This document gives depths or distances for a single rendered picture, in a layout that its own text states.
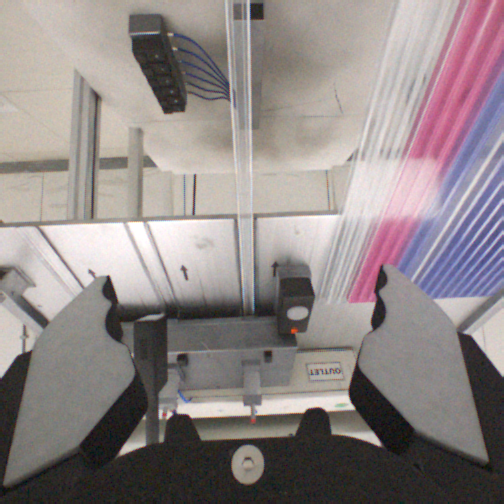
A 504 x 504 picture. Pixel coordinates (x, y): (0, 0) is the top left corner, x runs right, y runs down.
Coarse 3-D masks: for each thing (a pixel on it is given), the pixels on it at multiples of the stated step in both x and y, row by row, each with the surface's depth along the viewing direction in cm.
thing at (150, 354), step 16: (144, 320) 14; (160, 320) 15; (144, 336) 14; (160, 336) 15; (144, 352) 14; (160, 352) 14; (144, 368) 14; (160, 368) 14; (144, 384) 14; (160, 384) 14
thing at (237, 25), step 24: (240, 0) 13; (240, 24) 13; (240, 48) 14; (240, 72) 15; (240, 96) 16; (240, 120) 17; (240, 144) 18; (240, 168) 19; (240, 192) 21; (240, 216) 22; (240, 240) 24
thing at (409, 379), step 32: (384, 288) 9; (416, 288) 9; (384, 320) 8; (416, 320) 8; (448, 320) 8; (384, 352) 7; (416, 352) 7; (448, 352) 7; (352, 384) 7; (384, 384) 6; (416, 384) 6; (448, 384) 6; (384, 416) 6; (416, 416) 5; (448, 416) 5; (448, 448) 5; (480, 448) 5
